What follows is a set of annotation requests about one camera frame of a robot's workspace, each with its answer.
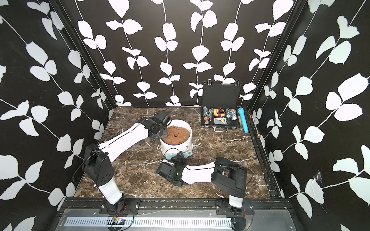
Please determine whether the white ceramic pot with mud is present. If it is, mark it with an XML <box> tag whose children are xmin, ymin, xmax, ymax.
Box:
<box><xmin>160</xmin><ymin>119</ymin><xmax>193</xmax><ymax>160</ymax></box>

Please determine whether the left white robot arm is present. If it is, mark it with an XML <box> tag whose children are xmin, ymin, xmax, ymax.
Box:
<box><xmin>82</xmin><ymin>111</ymin><xmax>172</xmax><ymax>206</ymax></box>

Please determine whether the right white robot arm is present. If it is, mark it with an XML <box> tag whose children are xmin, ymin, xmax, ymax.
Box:
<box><xmin>156</xmin><ymin>151</ymin><xmax>248</xmax><ymax>209</ymax></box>

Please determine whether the open black poker chip case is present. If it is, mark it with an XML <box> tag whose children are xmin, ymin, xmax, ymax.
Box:
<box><xmin>201</xmin><ymin>79</ymin><xmax>241</xmax><ymax>131</ymax></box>

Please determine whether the blue microphone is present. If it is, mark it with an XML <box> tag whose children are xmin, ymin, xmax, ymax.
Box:
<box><xmin>238</xmin><ymin>107</ymin><xmax>249</xmax><ymax>133</ymax></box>

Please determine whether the small green circuit board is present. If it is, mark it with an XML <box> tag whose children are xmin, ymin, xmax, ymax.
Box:
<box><xmin>111</xmin><ymin>218</ymin><xmax>126</xmax><ymax>226</ymax></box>

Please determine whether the white perforated cable tray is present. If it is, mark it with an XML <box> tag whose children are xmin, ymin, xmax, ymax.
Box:
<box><xmin>62</xmin><ymin>217</ymin><xmax>232</xmax><ymax>229</ymax></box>

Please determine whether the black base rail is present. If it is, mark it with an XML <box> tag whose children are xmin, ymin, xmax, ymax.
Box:
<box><xmin>51</xmin><ymin>198</ymin><xmax>296</xmax><ymax>231</ymax></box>

